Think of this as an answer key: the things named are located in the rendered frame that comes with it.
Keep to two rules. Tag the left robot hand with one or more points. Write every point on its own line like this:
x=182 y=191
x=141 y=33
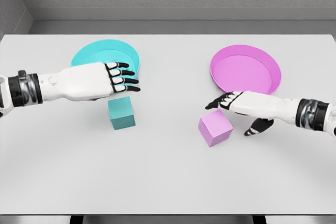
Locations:
x=89 y=81

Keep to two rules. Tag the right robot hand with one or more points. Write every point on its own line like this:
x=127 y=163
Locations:
x=244 y=102

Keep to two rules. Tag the cyan plate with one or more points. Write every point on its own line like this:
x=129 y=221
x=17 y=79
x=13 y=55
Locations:
x=110 y=53

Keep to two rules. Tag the teal block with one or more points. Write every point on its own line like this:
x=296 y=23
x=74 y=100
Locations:
x=122 y=112

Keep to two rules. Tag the pink block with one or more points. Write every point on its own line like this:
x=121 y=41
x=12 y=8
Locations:
x=215 y=128

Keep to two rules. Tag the pink plate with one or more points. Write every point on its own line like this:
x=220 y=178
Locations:
x=244 y=69

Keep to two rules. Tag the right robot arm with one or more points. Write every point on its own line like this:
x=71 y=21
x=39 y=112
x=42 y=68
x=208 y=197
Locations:
x=304 y=112

